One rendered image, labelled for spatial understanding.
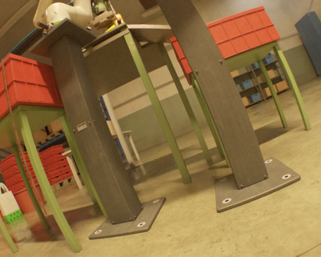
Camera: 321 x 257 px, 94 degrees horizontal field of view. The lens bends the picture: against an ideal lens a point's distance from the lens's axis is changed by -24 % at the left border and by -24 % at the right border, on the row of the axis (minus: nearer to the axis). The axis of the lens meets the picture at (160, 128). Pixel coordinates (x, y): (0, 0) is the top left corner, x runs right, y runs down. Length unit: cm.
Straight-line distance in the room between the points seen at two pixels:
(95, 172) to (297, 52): 762
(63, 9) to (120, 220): 107
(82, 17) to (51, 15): 18
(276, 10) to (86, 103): 790
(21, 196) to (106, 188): 195
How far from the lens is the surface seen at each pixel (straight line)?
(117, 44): 127
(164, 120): 104
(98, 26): 148
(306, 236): 46
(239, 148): 68
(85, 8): 122
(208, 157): 135
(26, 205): 270
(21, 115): 82
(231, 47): 109
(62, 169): 485
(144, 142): 664
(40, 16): 138
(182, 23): 75
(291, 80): 118
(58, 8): 113
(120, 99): 690
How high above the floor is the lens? 31
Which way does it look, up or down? 1 degrees up
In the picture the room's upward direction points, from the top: 22 degrees counter-clockwise
